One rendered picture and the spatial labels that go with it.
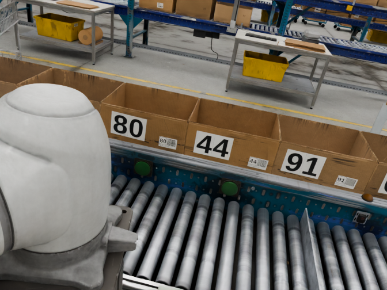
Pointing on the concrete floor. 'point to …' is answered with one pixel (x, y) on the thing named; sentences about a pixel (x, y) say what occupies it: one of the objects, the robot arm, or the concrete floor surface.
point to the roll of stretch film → (380, 120)
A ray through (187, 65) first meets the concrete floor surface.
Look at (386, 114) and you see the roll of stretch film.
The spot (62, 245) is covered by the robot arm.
